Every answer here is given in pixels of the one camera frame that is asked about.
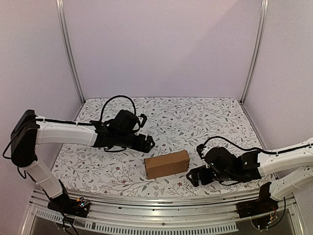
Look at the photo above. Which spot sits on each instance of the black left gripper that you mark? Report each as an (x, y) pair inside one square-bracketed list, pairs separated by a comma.
[(146, 148)]

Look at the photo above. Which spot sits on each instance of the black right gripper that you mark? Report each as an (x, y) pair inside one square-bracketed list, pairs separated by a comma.
[(193, 176)]

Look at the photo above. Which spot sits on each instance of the brown cardboard box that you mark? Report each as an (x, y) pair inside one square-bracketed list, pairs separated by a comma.
[(166, 165)]

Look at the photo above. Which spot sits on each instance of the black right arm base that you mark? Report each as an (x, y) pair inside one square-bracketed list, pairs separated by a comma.
[(255, 207)]

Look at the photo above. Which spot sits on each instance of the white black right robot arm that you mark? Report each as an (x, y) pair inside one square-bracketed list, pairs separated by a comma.
[(255, 163)]

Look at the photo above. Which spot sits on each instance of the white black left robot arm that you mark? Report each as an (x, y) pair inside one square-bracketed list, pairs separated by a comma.
[(32, 130)]

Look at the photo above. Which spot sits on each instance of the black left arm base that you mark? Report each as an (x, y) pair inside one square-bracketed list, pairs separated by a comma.
[(65, 205)]

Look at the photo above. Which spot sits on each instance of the floral patterned table mat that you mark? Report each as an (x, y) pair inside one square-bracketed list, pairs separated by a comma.
[(176, 124)]

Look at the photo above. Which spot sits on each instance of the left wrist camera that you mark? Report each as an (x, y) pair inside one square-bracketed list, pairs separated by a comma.
[(142, 120)]

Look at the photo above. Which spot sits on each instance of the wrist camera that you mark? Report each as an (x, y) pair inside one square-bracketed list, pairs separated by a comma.
[(200, 149), (142, 120)]

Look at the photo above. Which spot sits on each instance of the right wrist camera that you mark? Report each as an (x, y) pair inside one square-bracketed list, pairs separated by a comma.
[(200, 149)]

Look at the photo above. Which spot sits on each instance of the aluminium front rail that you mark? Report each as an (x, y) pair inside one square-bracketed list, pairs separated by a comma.
[(200, 215)]

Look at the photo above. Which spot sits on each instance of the left aluminium frame post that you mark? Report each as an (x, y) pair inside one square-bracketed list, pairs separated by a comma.
[(67, 45)]

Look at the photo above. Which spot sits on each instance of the aluminium frame post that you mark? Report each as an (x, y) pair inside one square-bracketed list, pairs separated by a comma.
[(256, 50), (67, 45)]

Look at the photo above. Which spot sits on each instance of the right aluminium frame post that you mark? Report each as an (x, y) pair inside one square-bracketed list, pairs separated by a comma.
[(256, 50)]

